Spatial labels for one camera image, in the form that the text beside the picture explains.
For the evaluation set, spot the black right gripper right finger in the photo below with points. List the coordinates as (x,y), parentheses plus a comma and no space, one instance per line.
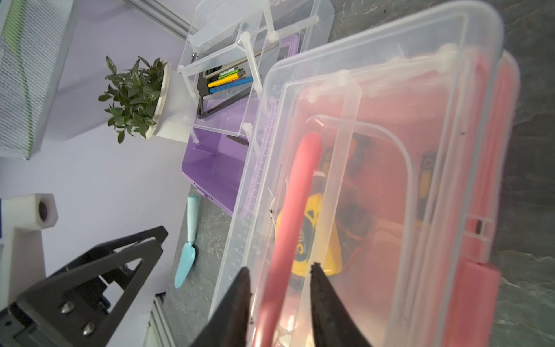
(331,323)

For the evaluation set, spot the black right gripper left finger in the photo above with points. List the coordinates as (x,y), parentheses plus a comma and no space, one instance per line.
(229,324)

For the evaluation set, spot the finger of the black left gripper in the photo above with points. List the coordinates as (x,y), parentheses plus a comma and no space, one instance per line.
(84,306)
(111,247)

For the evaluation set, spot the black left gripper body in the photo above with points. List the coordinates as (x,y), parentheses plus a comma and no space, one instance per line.
(18,328)

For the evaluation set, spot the pink toolbox clear lid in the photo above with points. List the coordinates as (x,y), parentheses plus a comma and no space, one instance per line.
(408,125)

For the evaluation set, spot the purple toolbox clear lid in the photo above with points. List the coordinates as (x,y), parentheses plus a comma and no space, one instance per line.
(230,49)

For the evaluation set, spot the teal garden trowel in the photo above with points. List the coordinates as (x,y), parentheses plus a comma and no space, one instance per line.
(189,250)

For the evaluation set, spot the yellow tape measure in pink box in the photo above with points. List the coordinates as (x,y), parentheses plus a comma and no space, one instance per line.
(333,262)

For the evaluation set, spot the potted green plant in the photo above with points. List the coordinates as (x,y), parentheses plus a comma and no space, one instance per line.
(148,100)

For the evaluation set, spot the small white mesh basket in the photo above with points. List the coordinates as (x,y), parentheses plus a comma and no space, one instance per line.
(35,40)

